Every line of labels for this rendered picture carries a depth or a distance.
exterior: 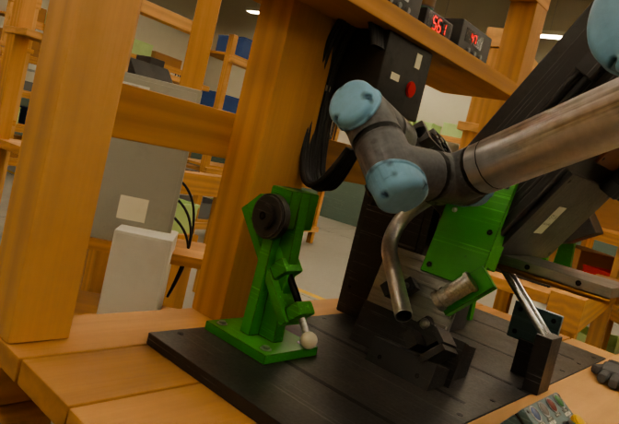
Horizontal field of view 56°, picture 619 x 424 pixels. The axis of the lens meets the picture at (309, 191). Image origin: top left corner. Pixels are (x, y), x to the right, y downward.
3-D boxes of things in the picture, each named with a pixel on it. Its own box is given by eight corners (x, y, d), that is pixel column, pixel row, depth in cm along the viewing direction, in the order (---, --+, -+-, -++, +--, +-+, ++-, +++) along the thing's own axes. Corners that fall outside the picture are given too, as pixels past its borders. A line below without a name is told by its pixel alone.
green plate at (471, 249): (491, 299, 107) (530, 195, 109) (476, 290, 101) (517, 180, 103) (436, 279, 114) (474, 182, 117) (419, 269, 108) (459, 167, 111)
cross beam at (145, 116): (458, 203, 190) (464, 176, 189) (86, 132, 91) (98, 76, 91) (444, 199, 193) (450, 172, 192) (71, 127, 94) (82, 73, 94)
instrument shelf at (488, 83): (521, 102, 159) (525, 88, 158) (310, -22, 91) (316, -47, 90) (441, 92, 175) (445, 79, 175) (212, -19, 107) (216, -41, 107)
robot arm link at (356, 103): (333, 138, 81) (318, 96, 85) (373, 168, 89) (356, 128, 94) (380, 106, 78) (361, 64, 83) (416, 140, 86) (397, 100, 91)
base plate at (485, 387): (603, 365, 148) (606, 358, 148) (349, 490, 65) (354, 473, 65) (457, 308, 176) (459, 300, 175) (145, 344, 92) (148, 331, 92)
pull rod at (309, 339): (319, 350, 93) (327, 316, 92) (307, 353, 91) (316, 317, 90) (294, 337, 96) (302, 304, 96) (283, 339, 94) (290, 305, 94)
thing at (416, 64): (417, 123, 125) (435, 53, 123) (373, 106, 112) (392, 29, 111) (371, 115, 133) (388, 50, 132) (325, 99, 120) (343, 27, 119)
